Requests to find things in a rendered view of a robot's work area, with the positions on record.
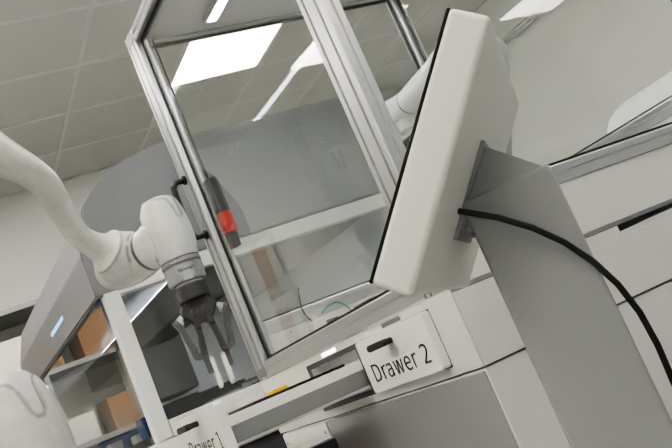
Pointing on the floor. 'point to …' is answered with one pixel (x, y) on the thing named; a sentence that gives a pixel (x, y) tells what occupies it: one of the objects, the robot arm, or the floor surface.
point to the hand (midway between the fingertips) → (222, 370)
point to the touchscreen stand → (568, 318)
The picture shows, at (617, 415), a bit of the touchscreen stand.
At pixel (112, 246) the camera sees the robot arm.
